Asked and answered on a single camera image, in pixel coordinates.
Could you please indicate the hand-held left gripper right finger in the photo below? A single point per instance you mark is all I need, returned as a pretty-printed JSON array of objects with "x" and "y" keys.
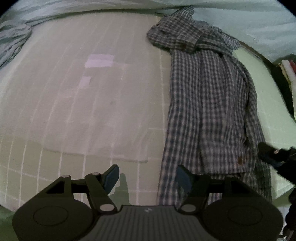
[{"x": 183, "y": 179}]

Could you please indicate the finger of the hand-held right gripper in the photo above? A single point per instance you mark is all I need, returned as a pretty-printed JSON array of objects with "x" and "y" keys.
[{"x": 269, "y": 153}]

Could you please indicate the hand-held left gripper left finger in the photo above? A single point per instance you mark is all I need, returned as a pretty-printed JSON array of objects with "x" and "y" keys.
[{"x": 112, "y": 177}]

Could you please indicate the checked button-up shirt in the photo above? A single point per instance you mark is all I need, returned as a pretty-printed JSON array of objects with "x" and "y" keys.
[{"x": 208, "y": 111}]

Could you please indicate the green grid bed sheet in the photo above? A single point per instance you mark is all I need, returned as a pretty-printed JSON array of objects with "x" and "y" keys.
[{"x": 266, "y": 99}]

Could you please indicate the stack of folded items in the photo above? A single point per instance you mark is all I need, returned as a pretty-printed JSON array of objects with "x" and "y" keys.
[{"x": 284, "y": 97}]

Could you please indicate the cream folded cloth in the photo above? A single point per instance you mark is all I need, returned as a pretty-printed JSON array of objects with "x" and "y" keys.
[{"x": 286, "y": 69}]

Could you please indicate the red folded cloth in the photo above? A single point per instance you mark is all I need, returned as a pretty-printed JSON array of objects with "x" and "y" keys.
[{"x": 293, "y": 64}]

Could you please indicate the light blue printed blanket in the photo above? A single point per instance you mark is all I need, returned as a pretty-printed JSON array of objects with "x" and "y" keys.
[{"x": 242, "y": 20}]

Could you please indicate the striped pale blue cloth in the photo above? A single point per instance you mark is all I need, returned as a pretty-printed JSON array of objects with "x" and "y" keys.
[{"x": 11, "y": 41}]

